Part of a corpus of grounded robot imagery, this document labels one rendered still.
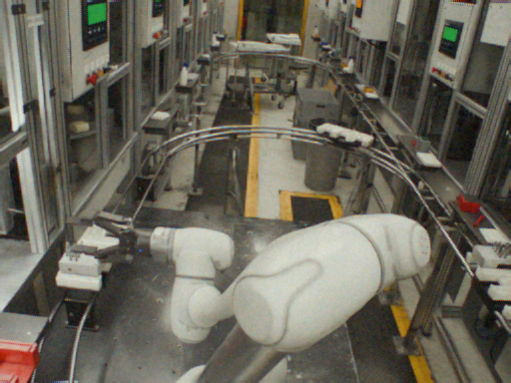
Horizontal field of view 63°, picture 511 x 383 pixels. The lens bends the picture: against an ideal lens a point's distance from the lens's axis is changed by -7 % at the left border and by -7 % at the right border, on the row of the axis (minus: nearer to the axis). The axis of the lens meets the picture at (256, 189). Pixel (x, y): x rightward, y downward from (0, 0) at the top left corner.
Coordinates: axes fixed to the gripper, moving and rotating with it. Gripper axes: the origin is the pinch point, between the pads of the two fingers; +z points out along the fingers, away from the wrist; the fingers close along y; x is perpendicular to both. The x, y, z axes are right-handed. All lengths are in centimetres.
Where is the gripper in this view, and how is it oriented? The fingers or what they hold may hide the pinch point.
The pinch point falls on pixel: (79, 235)
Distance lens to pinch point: 124.9
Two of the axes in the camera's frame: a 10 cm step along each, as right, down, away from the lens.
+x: -0.2, 4.4, -9.0
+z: -10.0, -0.9, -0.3
